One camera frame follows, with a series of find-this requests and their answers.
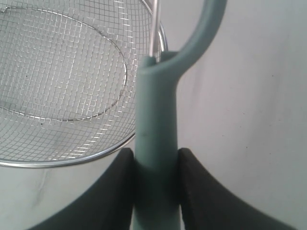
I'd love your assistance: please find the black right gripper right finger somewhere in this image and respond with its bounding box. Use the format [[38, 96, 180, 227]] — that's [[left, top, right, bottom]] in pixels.
[[178, 148, 294, 230]]

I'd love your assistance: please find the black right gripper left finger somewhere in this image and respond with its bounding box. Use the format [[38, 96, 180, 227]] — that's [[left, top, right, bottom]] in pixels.
[[32, 148, 134, 230]]

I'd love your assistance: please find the teal handled peeler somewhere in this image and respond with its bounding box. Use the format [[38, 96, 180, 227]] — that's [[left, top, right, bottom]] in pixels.
[[132, 0, 227, 230]]

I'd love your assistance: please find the wire mesh basket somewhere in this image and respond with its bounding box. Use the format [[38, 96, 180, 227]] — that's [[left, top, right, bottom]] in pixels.
[[0, 0, 154, 168]]

